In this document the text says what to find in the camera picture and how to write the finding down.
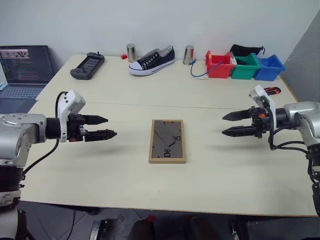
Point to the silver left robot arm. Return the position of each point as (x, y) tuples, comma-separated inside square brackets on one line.
[(25, 130)]

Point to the red plastic bin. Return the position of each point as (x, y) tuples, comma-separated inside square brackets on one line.
[(220, 70)]

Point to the dark grey handheld game console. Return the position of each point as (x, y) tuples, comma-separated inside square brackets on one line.
[(87, 66)]

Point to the small red object under table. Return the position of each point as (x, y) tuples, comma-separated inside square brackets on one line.
[(151, 218)]

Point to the small red block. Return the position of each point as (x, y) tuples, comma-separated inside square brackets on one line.
[(123, 56)]

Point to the orange and black utility knife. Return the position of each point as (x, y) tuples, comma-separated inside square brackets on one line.
[(273, 91)]

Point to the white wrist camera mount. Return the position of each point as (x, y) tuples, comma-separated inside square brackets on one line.
[(261, 93), (72, 100)]

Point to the silver metal cup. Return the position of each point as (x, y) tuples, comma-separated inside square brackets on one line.
[(188, 55), (130, 53)]

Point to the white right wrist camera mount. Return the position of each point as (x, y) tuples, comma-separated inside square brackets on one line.
[(261, 93)]

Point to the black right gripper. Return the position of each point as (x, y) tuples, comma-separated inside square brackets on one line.
[(261, 123)]

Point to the black cloth pouch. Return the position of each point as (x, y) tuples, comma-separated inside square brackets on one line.
[(245, 50)]

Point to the blue plastic bin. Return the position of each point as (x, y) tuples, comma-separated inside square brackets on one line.
[(268, 72)]

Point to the green plastic bin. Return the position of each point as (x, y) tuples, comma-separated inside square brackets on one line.
[(245, 71)]

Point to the dark rounded shape under table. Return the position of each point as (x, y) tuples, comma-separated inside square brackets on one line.
[(141, 231)]

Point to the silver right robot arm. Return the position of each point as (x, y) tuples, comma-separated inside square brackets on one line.
[(300, 112)]

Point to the wooden picture frame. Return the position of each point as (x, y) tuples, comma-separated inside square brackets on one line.
[(167, 142)]

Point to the black and white sneaker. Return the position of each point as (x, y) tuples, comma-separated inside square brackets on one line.
[(152, 63)]

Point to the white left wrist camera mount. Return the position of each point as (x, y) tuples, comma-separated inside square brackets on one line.
[(72, 100)]

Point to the open grey laptop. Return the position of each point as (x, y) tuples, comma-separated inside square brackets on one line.
[(25, 67)]

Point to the grey partition panel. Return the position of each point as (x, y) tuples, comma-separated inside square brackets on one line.
[(305, 62)]

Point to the metal bracket under table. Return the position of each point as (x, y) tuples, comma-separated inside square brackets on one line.
[(95, 230)]

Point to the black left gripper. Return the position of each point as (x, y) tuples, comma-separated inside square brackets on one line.
[(75, 125)]

